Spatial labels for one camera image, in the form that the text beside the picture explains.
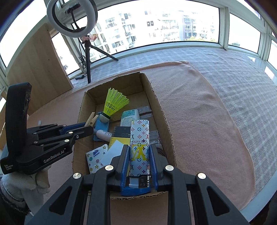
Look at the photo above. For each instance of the apartment buildings outside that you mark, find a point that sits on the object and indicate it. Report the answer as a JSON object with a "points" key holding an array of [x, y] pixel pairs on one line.
{"points": [[151, 26]]}

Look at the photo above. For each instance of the white charger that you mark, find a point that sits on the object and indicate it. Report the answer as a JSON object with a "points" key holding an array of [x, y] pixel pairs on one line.
{"points": [[112, 151]]}

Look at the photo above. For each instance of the cardboard box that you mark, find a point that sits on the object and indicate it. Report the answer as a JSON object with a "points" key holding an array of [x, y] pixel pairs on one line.
{"points": [[155, 108]]}

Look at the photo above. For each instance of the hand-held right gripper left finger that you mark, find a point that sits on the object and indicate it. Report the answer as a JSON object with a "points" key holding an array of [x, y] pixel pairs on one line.
{"points": [[124, 171]]}

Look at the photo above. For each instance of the plaid cloth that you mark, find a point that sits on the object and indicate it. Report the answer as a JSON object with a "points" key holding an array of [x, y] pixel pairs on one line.
{"points": [[238, 75]]}

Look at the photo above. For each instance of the yellow shuttlecock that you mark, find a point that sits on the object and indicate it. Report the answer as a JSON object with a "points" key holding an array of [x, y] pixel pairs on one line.
{"points": [[113, 101]]}

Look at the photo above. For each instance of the black tripod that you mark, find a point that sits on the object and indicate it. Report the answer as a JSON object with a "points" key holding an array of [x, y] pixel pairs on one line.
{"points": [[88, 65]]}

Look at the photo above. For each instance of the patterned white lighter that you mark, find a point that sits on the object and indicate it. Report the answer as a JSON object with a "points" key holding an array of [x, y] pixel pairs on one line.
{"points": [[139, 151]]}

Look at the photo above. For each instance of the yellow ruler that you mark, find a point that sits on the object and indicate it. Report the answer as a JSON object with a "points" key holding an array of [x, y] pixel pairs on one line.
{"points": [[121, 136]]}

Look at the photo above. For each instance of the small pink bottle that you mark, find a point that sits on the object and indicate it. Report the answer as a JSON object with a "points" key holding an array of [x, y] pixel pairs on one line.
{"points": [[103, 135]]}

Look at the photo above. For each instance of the star print tissue pack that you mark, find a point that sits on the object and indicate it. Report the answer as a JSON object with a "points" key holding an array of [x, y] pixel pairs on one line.
{"points": [[95, 158]]}

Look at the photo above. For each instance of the wooden clothespin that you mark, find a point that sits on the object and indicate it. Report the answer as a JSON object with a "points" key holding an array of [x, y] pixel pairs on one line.
{"points": [[92, 120]]}

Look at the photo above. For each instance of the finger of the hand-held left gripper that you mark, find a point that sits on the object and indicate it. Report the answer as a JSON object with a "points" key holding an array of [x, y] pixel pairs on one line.
{"points": [[82, 132], [73, 127]]}

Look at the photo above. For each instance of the pink blanket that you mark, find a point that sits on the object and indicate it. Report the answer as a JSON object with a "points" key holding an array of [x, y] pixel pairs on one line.
{"points": [[205, 129]]}

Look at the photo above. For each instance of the blue phone stand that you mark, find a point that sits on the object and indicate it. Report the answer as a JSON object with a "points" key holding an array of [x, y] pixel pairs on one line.
{"points": [[100, 127]]}

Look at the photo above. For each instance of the white lotion tube blue cap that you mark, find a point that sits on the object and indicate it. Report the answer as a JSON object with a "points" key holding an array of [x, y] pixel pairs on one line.
{"points": [[129, 116]]}

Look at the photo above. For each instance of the large light wooden board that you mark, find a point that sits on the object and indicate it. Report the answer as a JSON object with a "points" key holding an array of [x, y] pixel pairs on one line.
{"points": [[36, 71]]}

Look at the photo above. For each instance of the white window frame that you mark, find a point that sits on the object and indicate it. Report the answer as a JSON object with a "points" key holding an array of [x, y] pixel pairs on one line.
{"points": [[224, 28]]}

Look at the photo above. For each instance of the person's left hand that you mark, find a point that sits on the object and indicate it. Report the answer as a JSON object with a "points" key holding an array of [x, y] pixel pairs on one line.
{"points": [[21, 183]]}

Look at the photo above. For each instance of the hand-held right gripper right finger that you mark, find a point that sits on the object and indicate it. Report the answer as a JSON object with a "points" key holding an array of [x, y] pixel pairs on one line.
{"points": [[153, 171]]}

